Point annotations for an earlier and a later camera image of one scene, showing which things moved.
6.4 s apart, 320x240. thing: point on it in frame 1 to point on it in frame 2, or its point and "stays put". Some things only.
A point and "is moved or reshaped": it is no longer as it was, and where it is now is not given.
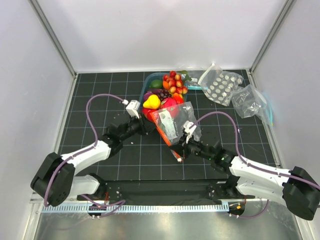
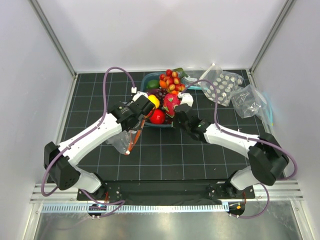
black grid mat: x=100 y=103 stays put
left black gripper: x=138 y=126 to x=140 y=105
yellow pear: x=152 y=102 stays put
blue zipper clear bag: x=248 y=102 stays put
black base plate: x=167 y=190 stays put
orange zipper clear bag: x=170 y=121 to x=125 y=141
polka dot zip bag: x=218 y=85 stays put
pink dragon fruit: x=169 y=104 is moved or reshaped
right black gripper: x=182 y=149 to x=175 y=120
